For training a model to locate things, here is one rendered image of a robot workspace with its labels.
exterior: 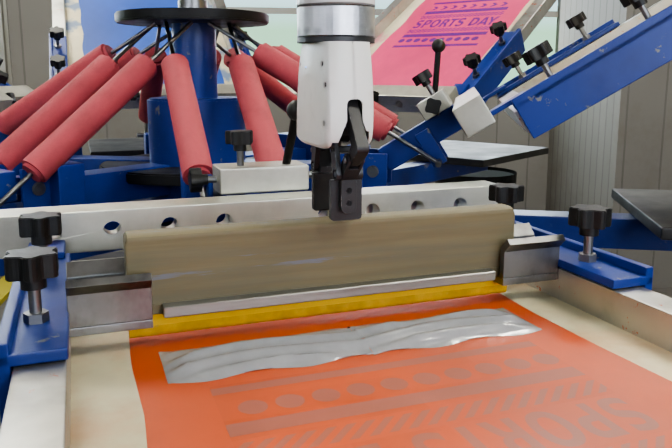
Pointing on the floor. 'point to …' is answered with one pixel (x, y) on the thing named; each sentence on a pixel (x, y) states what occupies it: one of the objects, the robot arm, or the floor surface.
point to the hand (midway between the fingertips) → (335, 196)
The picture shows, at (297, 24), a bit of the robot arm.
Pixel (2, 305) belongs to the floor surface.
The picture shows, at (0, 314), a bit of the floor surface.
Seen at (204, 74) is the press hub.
